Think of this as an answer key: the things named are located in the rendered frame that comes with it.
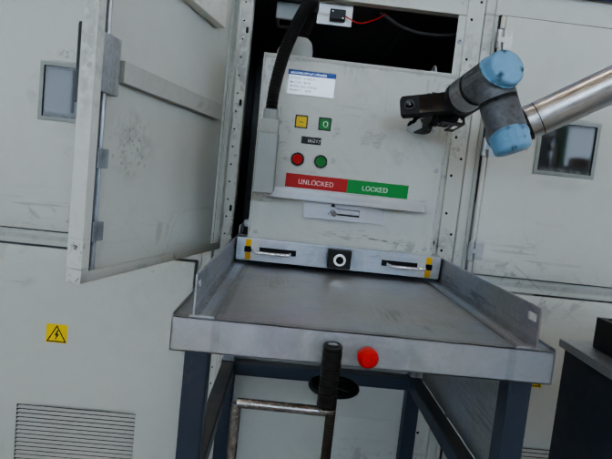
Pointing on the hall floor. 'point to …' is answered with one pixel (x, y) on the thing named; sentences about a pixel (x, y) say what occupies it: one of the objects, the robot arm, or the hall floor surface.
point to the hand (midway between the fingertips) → (407, 126)
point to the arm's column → (582, 413)
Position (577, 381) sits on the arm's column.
